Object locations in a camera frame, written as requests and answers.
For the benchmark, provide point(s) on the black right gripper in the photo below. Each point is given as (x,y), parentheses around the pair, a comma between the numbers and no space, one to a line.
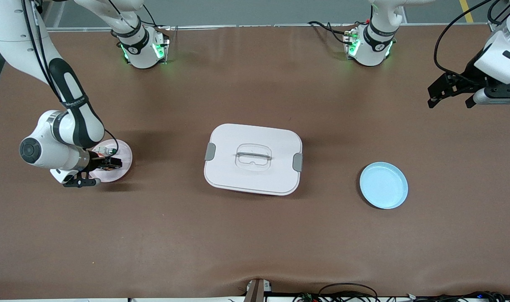
(96,160)

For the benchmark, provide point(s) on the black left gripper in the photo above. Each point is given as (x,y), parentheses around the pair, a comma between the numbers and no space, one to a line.
(467,78)

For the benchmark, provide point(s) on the orange black push-button switch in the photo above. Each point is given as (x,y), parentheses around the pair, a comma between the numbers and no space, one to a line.
(107,169)

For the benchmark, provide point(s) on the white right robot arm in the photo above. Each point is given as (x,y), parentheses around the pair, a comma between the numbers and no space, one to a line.
(11,37)

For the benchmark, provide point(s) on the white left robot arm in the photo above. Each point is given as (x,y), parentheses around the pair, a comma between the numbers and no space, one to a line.
(376,46)

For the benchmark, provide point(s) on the white lidded storage box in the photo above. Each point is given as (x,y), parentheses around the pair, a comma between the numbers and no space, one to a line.
(254,138)

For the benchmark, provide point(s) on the pink round plate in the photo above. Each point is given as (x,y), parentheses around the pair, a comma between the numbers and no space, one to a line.
(125,155)

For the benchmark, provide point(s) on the light blue round plate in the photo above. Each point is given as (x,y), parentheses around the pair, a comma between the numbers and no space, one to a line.
(382,184)

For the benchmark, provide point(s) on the brown table cover mat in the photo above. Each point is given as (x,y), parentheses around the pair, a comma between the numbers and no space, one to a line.
(254,243)

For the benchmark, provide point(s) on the white green circuit breaker switch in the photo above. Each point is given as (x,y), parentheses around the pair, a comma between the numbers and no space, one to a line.
(110,150)

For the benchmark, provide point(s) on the aluminium frame profile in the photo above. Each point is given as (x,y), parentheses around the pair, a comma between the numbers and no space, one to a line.
(494,27)

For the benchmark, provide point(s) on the metal table edge bracket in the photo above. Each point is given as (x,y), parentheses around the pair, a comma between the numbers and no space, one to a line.
(257,291)

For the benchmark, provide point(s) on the silver table edge rail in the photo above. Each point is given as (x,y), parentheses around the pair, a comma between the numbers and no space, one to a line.
(259,26)

